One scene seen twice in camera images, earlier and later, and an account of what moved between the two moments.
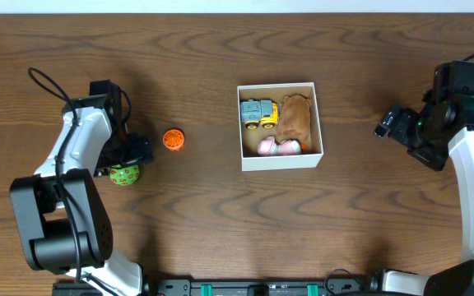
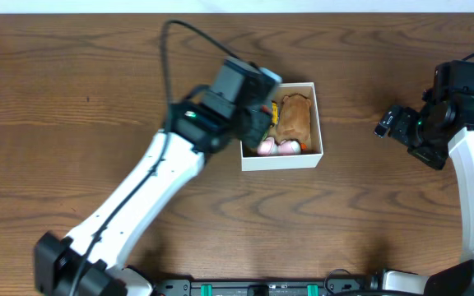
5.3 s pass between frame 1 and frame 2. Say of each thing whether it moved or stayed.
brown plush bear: stayed
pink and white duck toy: stayed
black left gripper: moved
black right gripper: stayed
